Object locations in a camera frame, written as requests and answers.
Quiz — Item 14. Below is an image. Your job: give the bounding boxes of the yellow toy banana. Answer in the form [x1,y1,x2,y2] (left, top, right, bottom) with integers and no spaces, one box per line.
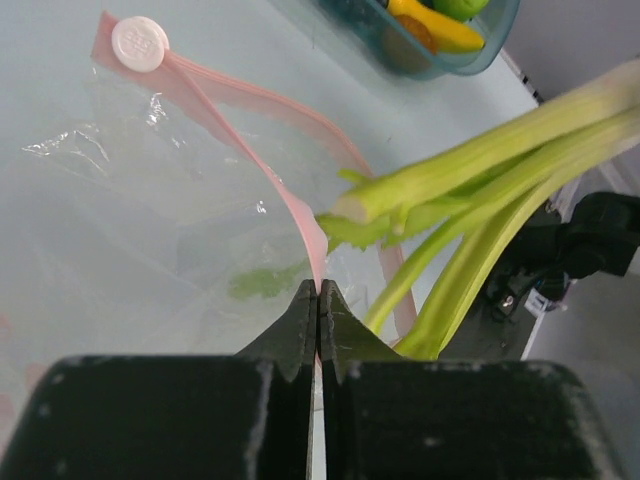
[385,1,486,54]

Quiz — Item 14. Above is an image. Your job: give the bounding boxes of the green celery stalk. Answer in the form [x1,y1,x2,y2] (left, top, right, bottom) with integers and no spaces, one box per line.
[316,60,639,360]

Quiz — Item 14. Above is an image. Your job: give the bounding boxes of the clear zip top bag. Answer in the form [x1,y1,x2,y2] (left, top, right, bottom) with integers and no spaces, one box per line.
[1,1,385,429]

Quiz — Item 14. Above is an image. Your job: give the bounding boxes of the small orange fruit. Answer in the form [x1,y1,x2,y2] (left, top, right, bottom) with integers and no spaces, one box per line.
[395,15,438,54]

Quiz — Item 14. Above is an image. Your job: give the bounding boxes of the teal plastic food tray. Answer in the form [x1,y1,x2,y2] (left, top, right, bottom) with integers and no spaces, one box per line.
[318,1,520,79]

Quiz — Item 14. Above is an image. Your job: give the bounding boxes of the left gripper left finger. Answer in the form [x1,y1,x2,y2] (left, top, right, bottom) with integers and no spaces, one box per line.
[1,280,318,479]

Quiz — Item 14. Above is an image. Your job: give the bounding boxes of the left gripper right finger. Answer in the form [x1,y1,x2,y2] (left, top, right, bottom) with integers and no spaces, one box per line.
[319,280,625,479]

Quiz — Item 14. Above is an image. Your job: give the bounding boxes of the green round fruit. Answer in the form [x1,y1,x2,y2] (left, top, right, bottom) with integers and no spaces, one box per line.
[432,0,489,22]

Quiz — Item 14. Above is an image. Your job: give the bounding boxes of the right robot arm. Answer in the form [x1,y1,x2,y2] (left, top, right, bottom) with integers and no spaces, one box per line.
[440,192,639,360]

